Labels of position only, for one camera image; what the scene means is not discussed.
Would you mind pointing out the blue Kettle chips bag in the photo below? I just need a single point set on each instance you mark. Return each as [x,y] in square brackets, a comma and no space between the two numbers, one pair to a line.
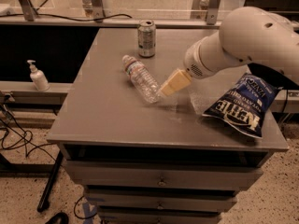
[244,106]

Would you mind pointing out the black table leg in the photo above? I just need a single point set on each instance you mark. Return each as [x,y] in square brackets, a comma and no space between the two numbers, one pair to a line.
[44,203]

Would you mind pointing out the metal frame rail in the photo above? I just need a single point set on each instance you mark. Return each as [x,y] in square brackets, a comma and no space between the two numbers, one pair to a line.
[121,22]

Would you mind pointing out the grey drawer cabinet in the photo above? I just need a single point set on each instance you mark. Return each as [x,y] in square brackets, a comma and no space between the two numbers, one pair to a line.
[103,119]

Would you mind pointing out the clear plastic water bottle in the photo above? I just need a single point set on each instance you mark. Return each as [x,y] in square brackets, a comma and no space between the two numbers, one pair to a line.
[141,77]

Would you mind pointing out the white pump lotion bottle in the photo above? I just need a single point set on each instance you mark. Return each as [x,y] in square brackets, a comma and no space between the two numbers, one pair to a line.
[38,77]

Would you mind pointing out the grey drawer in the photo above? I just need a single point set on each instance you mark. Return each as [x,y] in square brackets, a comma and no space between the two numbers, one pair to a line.
[161,200]
[165,176]

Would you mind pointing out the top grey drawer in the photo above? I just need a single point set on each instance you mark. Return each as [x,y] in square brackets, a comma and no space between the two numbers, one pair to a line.
[165,176]

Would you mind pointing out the silver soda can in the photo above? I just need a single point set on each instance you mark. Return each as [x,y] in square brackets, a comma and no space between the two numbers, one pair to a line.
[146,34]

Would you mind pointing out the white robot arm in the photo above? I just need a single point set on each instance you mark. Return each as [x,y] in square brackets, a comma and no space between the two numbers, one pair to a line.
[246,35]

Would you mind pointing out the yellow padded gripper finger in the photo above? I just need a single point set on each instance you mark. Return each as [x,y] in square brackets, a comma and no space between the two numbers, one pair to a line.
[177,81]

